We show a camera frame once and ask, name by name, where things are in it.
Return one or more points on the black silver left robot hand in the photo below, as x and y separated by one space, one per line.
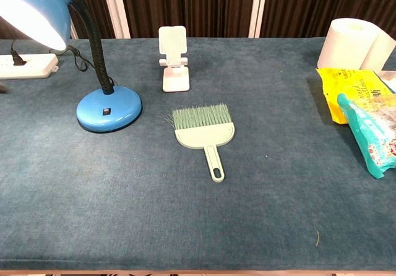
2 88

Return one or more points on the blue desk lamp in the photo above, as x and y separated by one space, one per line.
108 115

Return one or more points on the white power strip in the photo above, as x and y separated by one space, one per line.
34 67

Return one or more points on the white folding phone stand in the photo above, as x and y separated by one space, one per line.
174 78

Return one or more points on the green hand brush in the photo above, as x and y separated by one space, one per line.
204 135

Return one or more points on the dark blue table cloth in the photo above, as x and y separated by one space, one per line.
198 214

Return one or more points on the yellow snack bag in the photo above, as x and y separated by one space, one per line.
340 93

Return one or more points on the white toilet paper roll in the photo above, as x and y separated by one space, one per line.
343 47

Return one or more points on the teal snack bag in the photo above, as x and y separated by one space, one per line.
371 133

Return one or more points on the white frame post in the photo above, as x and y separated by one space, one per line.
257 10
116 10

